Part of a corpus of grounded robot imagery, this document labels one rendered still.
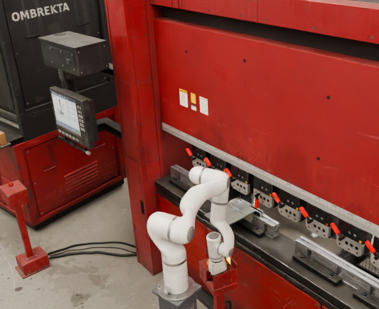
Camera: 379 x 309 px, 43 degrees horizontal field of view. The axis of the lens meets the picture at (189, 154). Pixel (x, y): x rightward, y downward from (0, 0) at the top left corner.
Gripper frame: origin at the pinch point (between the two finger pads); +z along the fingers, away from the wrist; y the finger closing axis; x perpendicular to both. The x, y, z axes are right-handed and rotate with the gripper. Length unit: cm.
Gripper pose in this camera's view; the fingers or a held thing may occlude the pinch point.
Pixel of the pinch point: (219, 278)
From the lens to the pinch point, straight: 294.4
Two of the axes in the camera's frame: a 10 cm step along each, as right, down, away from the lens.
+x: 4.0, 3.9, -8.3
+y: -9.1, 3.0, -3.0
